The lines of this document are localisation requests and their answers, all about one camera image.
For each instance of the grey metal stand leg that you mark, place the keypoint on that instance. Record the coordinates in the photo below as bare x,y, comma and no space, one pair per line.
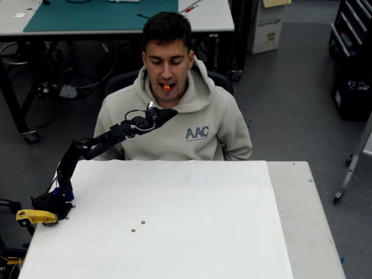
353,165

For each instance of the black pen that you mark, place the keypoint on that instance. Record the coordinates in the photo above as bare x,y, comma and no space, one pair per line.
141,15

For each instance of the white table sheet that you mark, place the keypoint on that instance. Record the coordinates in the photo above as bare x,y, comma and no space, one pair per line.
174,250

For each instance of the black and yellow clamp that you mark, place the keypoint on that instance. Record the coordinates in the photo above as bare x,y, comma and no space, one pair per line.
11,255

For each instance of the small white paper slip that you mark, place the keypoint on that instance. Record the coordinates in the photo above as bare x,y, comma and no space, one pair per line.
20,15

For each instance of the black storage bin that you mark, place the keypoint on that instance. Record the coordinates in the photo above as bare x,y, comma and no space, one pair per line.
351,101

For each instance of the white rag on floor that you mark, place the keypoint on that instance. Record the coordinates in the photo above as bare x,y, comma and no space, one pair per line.
68,91

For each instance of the man in beige hoodie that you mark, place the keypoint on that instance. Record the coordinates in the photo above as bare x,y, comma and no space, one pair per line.
180,130

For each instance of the orange food piece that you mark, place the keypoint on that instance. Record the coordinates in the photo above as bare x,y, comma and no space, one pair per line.
166,87

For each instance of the white cardboard box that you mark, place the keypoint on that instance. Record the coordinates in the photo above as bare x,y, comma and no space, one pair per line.
266,35

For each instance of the green cutting mat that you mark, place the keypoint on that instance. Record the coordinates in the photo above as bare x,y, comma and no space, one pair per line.
87,17

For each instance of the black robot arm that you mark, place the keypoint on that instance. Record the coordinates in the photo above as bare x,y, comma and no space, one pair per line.
72,154

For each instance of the red pen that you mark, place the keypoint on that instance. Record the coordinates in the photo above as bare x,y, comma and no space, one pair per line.
191,8

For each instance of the black drawer tool cabinet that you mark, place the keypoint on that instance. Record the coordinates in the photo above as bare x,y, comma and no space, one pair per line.
348,26

